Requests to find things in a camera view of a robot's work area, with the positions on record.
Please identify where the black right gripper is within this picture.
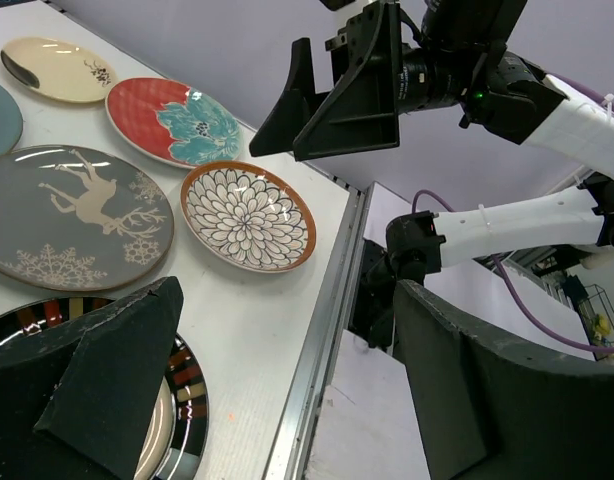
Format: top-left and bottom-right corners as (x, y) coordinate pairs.
(293, 1), (567, 161)

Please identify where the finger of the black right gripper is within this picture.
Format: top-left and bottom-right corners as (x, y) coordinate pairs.
(249, 37), (330, 157)

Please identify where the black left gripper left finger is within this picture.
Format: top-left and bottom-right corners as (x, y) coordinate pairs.
(0, 276), (184, 479)

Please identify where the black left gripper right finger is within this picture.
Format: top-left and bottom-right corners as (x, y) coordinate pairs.
(393, 281), (614, 479)

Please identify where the black striped plate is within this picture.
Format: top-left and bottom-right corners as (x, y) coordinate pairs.
(0, 296), (209, 479)

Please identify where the petal pattern bowl orange rim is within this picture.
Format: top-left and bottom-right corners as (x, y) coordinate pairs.
(180, 161), (317, 273)

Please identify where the red plate with teal flower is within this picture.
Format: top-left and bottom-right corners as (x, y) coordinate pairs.
(105, 77), (243, 169)

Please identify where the grey plate with deer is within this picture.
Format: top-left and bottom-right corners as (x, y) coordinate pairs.
(0, 145), (175, 292)

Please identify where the cream plate with black marks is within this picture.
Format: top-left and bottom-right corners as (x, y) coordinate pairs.
(0, 37), (118, 104)

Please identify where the teal blue plate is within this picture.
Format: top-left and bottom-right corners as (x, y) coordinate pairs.
(0, 85), (23, 156)

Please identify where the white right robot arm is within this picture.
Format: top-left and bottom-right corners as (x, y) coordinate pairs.
(249, 1), (614, 346)

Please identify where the wire rack with items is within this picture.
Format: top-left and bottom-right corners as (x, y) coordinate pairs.
(561, 274), (614, 348)

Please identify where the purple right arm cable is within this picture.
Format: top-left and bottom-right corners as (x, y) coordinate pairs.
(411, 72), (614, 355)

